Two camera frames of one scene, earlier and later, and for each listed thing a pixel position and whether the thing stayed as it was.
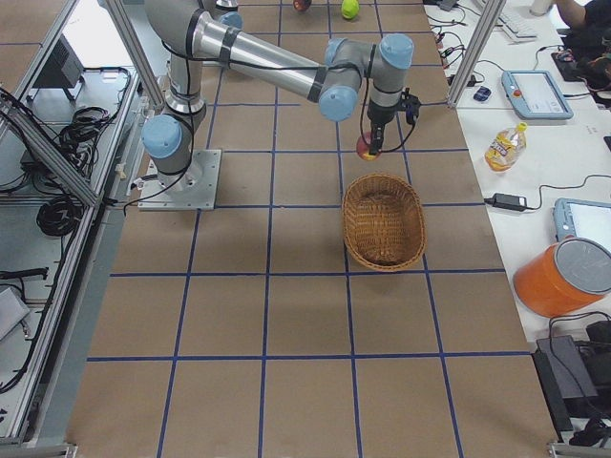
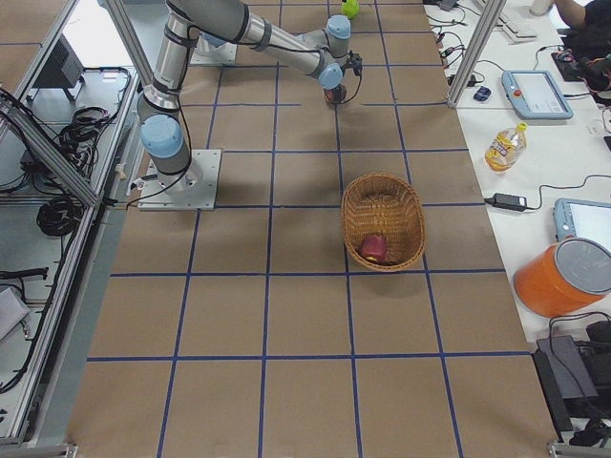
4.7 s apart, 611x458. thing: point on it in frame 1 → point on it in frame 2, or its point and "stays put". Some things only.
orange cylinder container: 563,277 stays put
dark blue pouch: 482,94 stays put
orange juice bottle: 506,148 stays put
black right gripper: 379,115 → 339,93
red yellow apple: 363,148 → 373,247
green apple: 349,9 stays put
